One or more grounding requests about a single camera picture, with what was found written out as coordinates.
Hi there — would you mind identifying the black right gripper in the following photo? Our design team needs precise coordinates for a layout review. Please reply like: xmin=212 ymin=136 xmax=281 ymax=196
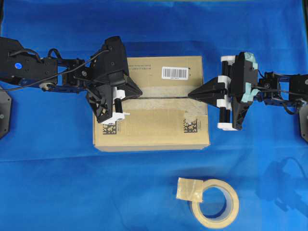
xmin=188 ymin=52 xmax=259 ymax=131

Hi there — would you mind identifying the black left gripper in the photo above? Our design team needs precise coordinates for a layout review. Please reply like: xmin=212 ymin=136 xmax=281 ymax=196
xmin=86 ymin=36 xmax=142 ymax=123

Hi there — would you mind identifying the brown cardboard box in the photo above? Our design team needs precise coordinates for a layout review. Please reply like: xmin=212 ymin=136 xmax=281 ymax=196
xmin=93 ymin=56 xmax=210 ymax=152

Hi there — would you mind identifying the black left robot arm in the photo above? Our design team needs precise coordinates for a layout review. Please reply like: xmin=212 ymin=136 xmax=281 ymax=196
xmin=0 ymin=36 xmax=142 ymax=124

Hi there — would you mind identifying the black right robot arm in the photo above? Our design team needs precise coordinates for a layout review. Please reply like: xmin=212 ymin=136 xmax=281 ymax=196
xmin=188 ymin=52 xmax=308 ymax=131

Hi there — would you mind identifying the beige packing tape roll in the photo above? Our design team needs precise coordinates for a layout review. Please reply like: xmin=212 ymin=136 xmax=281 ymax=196
xmin=176 ymin=178 xmax=240 ymax=229

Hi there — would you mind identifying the blue table cloth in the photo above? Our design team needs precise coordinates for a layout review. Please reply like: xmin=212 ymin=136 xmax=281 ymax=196
xmin=0 ymin=0 xmax=308 ymax=231

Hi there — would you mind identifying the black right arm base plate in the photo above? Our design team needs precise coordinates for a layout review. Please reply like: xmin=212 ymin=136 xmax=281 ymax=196
xmin=299 ymin=104 xmax=308 ymax=142

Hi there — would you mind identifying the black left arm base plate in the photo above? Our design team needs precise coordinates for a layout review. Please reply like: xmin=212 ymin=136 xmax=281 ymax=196
xmin=0 ymin=91 xmax=12 ymax=139

